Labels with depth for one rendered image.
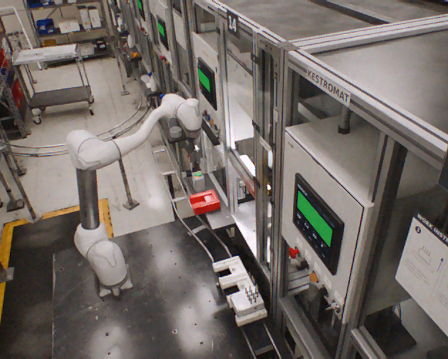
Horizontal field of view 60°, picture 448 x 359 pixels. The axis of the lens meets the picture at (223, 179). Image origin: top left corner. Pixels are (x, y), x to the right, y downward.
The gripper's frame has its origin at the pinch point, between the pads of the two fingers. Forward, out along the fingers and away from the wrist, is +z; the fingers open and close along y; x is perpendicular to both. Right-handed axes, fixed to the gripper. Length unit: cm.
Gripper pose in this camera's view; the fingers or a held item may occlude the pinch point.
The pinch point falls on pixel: (194, 162)
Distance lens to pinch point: 234.9
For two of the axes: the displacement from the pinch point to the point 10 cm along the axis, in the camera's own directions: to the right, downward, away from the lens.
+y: -3.6, -6.1, 7.0
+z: -0.1, 7.6, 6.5
